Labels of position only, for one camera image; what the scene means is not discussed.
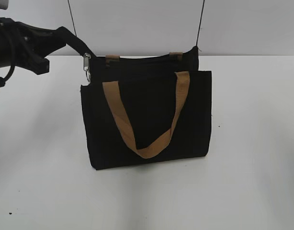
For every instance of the tan rear bag handle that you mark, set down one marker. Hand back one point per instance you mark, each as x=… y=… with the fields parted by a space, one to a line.
x=173 y=55

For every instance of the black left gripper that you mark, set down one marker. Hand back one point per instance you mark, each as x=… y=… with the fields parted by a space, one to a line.
x=15 y=52

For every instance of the black canvas tote bag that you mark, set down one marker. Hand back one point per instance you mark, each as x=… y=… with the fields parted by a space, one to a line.
x=147 y=91

